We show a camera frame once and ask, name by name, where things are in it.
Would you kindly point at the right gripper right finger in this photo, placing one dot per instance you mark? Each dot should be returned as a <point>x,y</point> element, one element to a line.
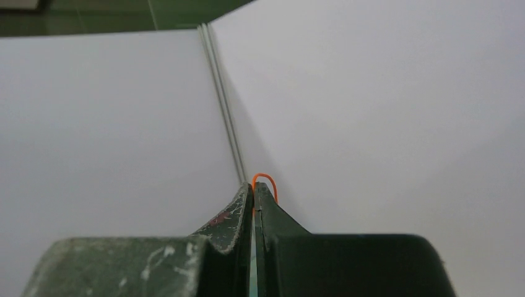
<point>295,262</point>

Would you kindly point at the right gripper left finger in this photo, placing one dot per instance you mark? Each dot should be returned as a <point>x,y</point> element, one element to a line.
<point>212,261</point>

